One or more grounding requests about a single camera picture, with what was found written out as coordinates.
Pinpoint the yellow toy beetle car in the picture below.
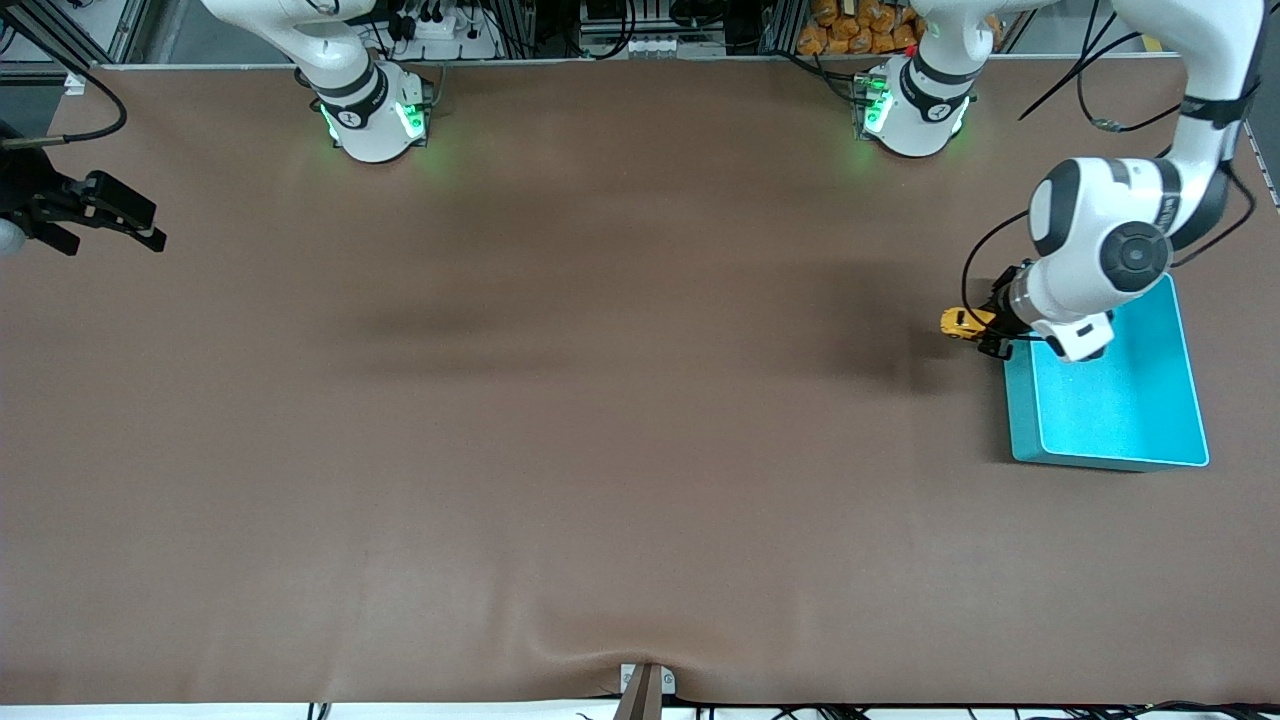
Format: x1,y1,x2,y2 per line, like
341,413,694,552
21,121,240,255
940,308,996,342

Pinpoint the teal plastic bin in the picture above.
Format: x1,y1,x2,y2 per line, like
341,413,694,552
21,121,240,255
1003,272,1210,472

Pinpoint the orange snack bags pile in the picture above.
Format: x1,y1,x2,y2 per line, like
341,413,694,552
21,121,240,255
797,0,926,56

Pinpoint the white power strip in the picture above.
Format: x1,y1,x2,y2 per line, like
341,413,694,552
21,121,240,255
385,0,501,61

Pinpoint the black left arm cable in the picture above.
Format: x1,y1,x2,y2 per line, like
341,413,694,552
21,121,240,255
962,0,1257,341

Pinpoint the metal table clamp bracket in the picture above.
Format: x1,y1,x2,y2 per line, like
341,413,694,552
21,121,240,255
620,663,677,720

